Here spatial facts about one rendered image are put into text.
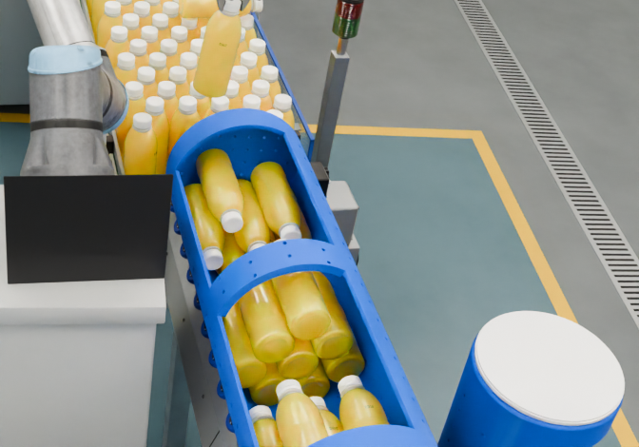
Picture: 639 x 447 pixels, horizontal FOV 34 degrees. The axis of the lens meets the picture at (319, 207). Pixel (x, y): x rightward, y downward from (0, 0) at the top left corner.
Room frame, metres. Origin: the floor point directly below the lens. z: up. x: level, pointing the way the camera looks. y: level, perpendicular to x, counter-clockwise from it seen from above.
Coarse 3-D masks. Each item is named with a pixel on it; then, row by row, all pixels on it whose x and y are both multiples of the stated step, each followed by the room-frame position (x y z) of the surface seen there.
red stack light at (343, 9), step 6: (336, 6) 2.25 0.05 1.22; (342, 6) 2.23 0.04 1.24; (348, 6) 2.22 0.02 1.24; (354, 6) 2.23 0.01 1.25; (360, 6) 2.24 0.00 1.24; (336, 12) 2.24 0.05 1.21; (342, 12) 2.23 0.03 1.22; (348, 12) 2.22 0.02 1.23; (354, 12) 2.23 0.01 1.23; (360, 12) 2.24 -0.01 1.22; (348, 18) 2.22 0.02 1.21; (354, 18) 2.23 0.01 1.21
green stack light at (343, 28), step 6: (336, 18) 2.24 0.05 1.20; (342, 18) 2.23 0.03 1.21; (336, 24) 2.23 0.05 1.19; (342, 24) 2.23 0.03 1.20; (348, 24) 2.23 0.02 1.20; (354, 24) 2.23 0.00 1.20; (336, 30) 2.23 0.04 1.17; (342, 30) 2.23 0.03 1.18; (348, 30) 2.23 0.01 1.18; (354, 30) 2.23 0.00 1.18; (342, 36) 2.22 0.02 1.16; (348, 36) 2.23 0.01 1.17; (354, 36) 2.24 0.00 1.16
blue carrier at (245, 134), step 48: (192, 144) 1.63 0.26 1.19; (240, 144) 1.71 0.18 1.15; (288, 144) 1.66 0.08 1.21; (192, 240) 1.42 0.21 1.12; (288, 240) 1.34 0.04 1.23; (336, 240) 1.40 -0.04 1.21; (240, 288) 1.25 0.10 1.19; (336, 288) 1.46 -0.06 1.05; (384, 336) 1.21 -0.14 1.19; (240, 384) 1.10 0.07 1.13; (336, 384) 1.28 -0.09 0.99; (384, 384) 1.22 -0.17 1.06; (240, 432) 1.03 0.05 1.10; (384, 432) 0.97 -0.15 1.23
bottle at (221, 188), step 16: (208, 160) 1.65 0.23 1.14; (224, 160) 1.66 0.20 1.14; (208, 176) 1.61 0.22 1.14; (224, 176) 1.60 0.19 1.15; (208, 192) 1.57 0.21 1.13; (224, 192) 1.55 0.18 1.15; (240, 192) 1.57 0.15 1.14; (208, 208) 1.55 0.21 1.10; (224, 208) 1.53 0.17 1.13; (240, 208) 1.54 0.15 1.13
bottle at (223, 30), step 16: (224, 16) 1.80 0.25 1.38; (208, 32) 1.79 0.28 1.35; (224, 32) 1.78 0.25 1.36; (240, 32) 1.80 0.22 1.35; (208, 48) 1.78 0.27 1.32; (224, 48) 1.78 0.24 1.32; (208, 64) 1.77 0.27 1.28; (224, 64) 1.78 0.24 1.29; (208, 80) 1.77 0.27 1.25; (224, 80) 1.78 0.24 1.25; (208, 96) 1.77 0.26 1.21
